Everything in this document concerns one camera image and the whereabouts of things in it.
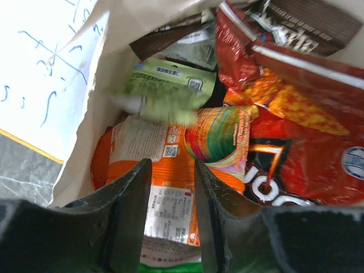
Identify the beige paper bag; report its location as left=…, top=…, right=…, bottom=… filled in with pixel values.
left=47, top=0, right=364, bottom=208

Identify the large green Chiaba chips bag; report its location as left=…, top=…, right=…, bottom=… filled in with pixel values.
left=139, top=237, right=202, bottom=273

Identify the orange mango snack bag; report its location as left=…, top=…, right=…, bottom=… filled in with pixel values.
left=90, top=106, right=259, bottom=246

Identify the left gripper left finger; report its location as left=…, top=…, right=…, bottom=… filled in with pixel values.
left=1, top=159, right=152, bottom=272

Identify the brown Kettle chips bag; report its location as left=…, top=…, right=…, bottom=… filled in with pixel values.
left=130, top=1, right=363, bottom=71

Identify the red snack bag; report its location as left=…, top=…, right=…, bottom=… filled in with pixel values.
left=216, top=2, right=363, bottom=206

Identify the whiteboard with wooden frame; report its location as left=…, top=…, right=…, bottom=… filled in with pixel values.
left=1, top=1, right=108, bottom=163

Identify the yellow green snack packet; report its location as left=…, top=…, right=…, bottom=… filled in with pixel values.
left=106, top=57, right=217, bottom=125

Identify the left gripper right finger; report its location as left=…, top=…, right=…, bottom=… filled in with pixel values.
left=194, top=160, right=363, bottom=272

